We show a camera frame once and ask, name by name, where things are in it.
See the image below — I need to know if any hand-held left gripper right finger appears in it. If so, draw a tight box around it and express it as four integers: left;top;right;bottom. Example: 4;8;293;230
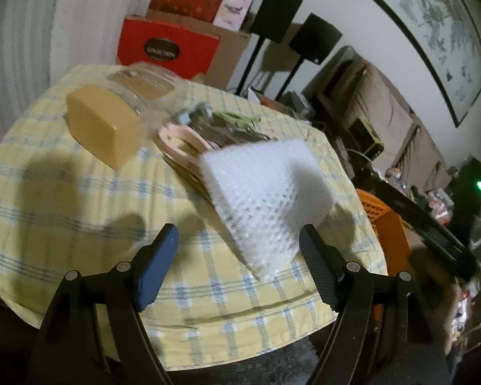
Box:
299;225;451;385

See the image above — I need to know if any orange plastic basket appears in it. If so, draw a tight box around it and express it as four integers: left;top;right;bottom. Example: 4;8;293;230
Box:
355;188;411;321

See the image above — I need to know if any white curtain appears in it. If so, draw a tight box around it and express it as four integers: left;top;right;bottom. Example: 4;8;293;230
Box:
0;0;173;157

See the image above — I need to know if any yellow plaid tablecloth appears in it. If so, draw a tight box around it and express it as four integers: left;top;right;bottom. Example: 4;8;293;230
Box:
0;63;387;370

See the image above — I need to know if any pile of pink clips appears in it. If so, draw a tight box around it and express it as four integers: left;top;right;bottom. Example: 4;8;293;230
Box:
158;124;221;197

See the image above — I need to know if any brown sofa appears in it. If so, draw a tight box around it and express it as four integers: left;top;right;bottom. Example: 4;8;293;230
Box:
305;46;453;193

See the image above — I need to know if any white foam mesh sheet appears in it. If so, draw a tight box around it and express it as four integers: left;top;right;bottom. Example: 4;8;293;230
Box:
199;138;337;282

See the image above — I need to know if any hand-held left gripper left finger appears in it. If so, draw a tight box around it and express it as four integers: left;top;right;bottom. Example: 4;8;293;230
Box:
30;223;180;385

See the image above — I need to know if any clear jar with tan lid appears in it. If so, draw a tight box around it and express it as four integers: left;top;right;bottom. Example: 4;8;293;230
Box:
65;62;191;170

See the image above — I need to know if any black speaker on stand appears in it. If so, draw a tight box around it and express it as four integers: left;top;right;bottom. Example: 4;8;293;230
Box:
274;13;342;102
236;0;303;93

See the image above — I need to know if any red box with oval label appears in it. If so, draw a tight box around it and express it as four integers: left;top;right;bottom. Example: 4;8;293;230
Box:
116;15;221;85

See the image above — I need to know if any white and pink box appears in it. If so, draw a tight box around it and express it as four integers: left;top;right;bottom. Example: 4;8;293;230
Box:
212;0;254;32

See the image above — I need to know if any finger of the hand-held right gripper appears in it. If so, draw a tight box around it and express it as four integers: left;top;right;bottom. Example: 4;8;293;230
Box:
367;170;479;279

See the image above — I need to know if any framed ink painting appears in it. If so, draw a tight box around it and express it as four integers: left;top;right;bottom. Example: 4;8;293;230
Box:
371;0;481;128

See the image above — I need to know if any brown cardboard box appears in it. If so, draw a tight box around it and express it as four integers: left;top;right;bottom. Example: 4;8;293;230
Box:
146;8;251;89

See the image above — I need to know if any green portable power station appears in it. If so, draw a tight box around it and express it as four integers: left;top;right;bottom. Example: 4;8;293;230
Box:
349;114;385;159

